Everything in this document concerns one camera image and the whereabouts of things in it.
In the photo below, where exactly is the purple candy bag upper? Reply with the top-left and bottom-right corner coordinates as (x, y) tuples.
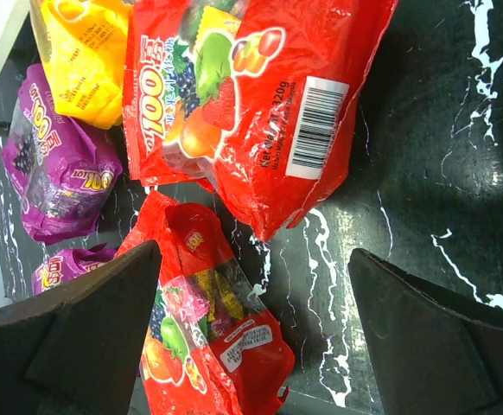
(1, 63), (123, 245)

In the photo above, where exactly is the small red candy bag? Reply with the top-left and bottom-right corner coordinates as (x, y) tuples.
(120, 191), (295, 414)

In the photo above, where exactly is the yellow mango candy bag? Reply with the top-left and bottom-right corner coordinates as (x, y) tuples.
(29, 0), (134, 130)

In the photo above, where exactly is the purple candy bag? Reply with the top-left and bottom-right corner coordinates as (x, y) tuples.
(31, 243), (117, 295)
(1, 63), (123, 245)

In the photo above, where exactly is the purple candy bag lower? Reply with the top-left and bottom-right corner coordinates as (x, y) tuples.
(31, 243), (117, 295)

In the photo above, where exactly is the large red candy bag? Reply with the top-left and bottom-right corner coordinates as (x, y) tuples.
(123, 1), (398, 240)

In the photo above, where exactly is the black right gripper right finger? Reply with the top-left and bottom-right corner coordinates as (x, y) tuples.
(348, 248), (503, 414)

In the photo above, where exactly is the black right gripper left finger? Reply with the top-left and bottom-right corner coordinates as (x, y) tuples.
(0, 240), (162, 414)

